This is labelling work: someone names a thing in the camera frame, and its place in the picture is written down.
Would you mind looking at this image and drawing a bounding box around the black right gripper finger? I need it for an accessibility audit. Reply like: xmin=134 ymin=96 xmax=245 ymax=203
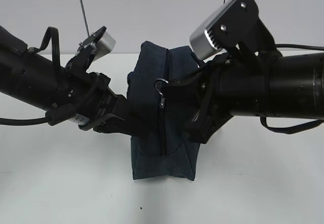
xmin=161 ymin=69 xmax=210 ymax=97
xmin=184 ymin=103 xmax=228 ymax=144

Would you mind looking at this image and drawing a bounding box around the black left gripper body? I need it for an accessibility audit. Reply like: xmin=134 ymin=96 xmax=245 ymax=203
xmin=67 ymin=73 xmax=127 ymax=133

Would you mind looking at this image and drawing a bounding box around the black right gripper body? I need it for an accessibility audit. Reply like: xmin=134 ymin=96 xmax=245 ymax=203
xmin=184 ymin=54 xmax=256 ymax=145

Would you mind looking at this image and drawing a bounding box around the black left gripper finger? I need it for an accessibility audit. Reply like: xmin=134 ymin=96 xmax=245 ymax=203
xmin=93 ymin=95 xmax=153 ymax=138

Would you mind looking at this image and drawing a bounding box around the dark blue lunch bag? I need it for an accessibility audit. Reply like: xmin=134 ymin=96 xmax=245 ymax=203
xmin=127 ymin=41 xmax=200 ymax=181

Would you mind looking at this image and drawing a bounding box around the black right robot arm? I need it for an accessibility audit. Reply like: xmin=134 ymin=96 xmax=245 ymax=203
xmin=161 ymin=52 xmax=323 ymax=143

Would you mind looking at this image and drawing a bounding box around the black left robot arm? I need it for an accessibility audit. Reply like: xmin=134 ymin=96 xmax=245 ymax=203
xmin=1 ymin=26 xmax=151 ymax=138

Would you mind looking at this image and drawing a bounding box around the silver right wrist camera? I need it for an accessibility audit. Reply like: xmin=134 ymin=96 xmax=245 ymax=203
xmin=189 ymin=0 xmax=236 ymax=60

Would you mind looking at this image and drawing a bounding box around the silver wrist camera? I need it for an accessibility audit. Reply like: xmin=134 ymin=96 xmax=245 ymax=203
xmin=189 ymin=0 xmax=236 ymax=60
xmin=93 ymin=26 xmax=116 ymax=61

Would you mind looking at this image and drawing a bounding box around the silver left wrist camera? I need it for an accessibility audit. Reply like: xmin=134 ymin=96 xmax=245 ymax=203
xmin=93 ymin=26 xmax=116 ymax=61

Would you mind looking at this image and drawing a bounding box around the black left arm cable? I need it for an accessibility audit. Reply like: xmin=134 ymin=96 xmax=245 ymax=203
xmin=0 ymin=26 xmax=98 ymax=127

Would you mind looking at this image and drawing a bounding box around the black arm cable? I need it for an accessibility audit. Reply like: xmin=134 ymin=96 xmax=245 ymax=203
xmin=259 ymin=44 xmax=324 ymax=135
xmin=0 ymin=26 xmax=98 ymax=127

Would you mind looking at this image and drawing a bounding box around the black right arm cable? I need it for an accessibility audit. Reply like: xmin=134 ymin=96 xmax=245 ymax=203
xmin=259 ymin=44 xmax=324 ymax=135

